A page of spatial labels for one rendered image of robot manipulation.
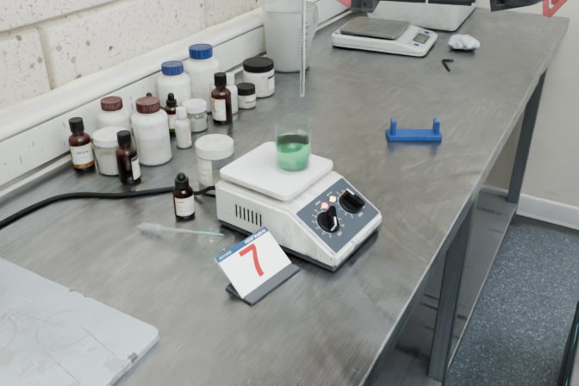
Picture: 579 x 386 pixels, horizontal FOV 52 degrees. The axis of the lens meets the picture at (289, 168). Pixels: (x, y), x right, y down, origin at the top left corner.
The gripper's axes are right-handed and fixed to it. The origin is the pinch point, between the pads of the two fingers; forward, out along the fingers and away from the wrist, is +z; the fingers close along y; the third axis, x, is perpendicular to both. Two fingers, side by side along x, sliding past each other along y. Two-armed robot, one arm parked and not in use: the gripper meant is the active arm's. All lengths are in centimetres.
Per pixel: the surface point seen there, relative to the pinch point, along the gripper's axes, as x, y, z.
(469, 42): 33, -89, -23
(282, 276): 34.6, 13.7, -1.0
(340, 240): 31.7, 8.4, -7.4
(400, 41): 32, -83, -5
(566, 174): 90, -133, -64
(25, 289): 34, 25, 28
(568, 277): 111, -100, -65
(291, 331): 35.0, 22.3, -4.6
